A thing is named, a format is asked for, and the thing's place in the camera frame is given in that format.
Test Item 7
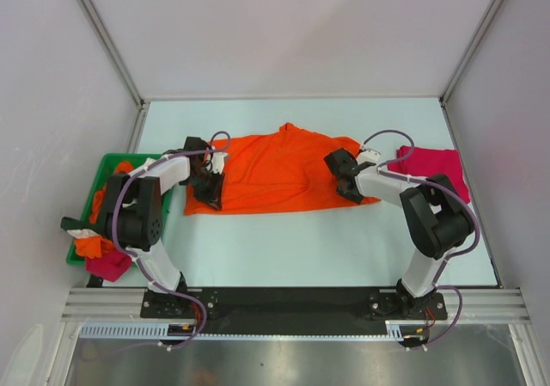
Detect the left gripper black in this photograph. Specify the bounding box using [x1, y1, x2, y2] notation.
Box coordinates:
[184, 168, 225, 210]

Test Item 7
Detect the orange t shirt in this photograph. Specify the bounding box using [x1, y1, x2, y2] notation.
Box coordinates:
[183, 122, 360, 217]
[75, 160, 134, 260]

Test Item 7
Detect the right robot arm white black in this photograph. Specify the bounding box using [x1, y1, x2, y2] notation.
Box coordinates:
[324, 148, 480, 318]

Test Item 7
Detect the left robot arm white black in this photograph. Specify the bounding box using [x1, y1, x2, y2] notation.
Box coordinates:
[97, 131, 231, 317]

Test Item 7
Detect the folded magenta t shirt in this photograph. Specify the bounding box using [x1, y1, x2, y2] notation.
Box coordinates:
[388, 147, 471, 204]

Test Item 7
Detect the green plastic bin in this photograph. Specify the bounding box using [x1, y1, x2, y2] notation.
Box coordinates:
[65, 153, 173, 267]

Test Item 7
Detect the magenta t shirt in bin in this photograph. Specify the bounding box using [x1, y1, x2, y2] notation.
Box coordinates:
[85, 250, 132, 282]

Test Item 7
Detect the dark green t shirt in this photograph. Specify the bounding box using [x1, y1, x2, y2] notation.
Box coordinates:
[60, 172, 130, 239]

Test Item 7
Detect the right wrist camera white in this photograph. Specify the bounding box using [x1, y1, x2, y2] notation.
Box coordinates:
[356, 146, 381, 165]

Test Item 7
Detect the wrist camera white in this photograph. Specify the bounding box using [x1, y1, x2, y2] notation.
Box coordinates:
[207, 152, 229, 175]
[356, 146, 381, 165]

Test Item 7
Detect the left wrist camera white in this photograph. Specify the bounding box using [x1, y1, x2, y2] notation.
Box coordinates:
[207, 152, 229, 175]

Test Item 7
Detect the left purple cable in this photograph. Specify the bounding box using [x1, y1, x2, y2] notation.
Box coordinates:
[112, 130, 231, 354]

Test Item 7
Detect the purple cable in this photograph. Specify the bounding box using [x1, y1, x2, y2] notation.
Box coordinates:
[112, 130, 231, 354]
[360, 129, 480, 352]

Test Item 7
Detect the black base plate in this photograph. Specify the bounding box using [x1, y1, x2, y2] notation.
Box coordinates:
[141, 285, 448, 336]

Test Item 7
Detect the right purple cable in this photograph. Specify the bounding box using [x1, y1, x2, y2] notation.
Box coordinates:
[360, 129, 480, 352]

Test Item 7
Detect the grey slotted cable duct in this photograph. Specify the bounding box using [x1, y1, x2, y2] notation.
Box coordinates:
[79, 322, 422, 342]

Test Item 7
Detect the aluminium frame rail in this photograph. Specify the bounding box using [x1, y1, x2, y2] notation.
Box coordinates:
[61, 287, 530, 324]

